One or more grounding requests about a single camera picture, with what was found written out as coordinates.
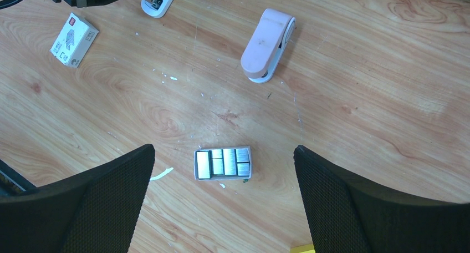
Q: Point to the pink white small stapler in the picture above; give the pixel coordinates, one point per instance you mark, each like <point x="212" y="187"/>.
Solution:
<point x="267" y="45"/>

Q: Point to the yellow rectangular block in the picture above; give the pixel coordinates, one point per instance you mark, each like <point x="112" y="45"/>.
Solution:
<point x="309" y="248"/>

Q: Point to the grey staples tray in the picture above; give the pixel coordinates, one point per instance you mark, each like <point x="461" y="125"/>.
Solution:
<point x="233" y="163"/>

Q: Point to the white staples box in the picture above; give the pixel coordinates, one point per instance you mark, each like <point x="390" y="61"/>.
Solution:
<point x="73" y="41"/>

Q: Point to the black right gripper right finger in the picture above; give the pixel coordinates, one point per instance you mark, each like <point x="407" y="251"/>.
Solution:
<point x="347" y="212"/>

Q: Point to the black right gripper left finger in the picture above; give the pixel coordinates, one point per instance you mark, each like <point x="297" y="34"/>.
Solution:
<point x="93" y="211"/>

